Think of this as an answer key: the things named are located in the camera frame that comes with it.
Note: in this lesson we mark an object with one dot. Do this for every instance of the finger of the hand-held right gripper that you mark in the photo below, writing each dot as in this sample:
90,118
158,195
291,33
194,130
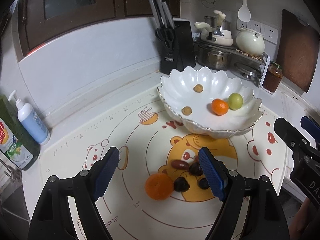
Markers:
308,126
285,130

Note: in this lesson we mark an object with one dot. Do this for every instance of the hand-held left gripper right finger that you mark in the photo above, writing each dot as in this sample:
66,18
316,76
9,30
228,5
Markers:
212,175

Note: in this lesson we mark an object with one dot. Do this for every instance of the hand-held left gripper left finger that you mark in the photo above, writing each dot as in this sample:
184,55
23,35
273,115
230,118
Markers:
106,175

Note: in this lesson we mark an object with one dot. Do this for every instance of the dark purple grape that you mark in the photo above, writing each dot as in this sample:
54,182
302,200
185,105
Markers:
203,183
182,183
195,168

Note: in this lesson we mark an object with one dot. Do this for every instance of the red date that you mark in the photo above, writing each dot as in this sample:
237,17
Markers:
196,159
179,164

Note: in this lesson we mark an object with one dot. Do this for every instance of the white scalloped bowl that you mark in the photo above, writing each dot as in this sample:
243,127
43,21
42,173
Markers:
205,126

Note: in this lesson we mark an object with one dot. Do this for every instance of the orange tangerine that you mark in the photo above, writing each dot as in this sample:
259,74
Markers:
159,187
220,106

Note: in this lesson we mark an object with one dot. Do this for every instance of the brown longan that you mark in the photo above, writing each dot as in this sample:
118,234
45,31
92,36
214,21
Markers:
186,110
198,88

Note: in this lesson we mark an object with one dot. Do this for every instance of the person's right hand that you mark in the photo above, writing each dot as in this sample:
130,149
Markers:
303,220

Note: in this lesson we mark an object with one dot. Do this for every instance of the red sauce glass jar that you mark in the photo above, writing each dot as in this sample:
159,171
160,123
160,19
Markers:
273,78

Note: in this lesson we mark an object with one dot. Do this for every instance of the metal shelf rack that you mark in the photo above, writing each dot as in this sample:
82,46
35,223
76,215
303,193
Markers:
265,72

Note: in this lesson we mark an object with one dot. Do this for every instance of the bear print silicone mat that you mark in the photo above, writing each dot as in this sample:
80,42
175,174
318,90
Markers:
150,217

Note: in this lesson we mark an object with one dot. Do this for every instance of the steel pot lid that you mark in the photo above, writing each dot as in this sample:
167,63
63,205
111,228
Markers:
247,72

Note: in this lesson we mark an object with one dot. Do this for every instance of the brown cutting board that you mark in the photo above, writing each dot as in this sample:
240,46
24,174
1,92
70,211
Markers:
297,52

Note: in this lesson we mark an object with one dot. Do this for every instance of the wooden trivet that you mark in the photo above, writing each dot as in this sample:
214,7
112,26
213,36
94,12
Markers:
251,55

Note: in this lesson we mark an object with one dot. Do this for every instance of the white blue pump bottle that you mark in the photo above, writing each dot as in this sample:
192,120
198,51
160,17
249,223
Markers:
32,122

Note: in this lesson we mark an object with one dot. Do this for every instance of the cream casserole pot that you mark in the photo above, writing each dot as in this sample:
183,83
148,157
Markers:
250,42

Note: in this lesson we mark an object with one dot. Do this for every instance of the green dish soap bottle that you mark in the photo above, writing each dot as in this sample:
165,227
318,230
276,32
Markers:
17,142

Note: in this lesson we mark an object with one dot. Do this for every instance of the steel tap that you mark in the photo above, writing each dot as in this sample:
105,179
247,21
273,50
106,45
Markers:
11,172

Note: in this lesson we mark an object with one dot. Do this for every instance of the steel stockpot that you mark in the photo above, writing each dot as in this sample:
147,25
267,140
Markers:
215,58

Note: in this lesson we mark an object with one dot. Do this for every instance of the cream saucepan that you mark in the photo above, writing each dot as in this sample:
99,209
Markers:
222,41

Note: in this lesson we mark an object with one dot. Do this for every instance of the white rice paddle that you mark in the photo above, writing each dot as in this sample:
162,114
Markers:
244,12

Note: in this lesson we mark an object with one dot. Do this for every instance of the black knife block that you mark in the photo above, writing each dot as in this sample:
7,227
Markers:
180,50

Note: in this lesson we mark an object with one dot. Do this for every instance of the black kitchen scissors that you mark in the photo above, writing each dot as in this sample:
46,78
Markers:
166,37

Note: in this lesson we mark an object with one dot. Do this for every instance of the dark wooden cabinet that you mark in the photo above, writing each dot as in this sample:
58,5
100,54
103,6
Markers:
87,12

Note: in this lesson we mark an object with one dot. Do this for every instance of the white wall socket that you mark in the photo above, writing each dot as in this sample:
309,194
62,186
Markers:
255,27
270,33
242,25

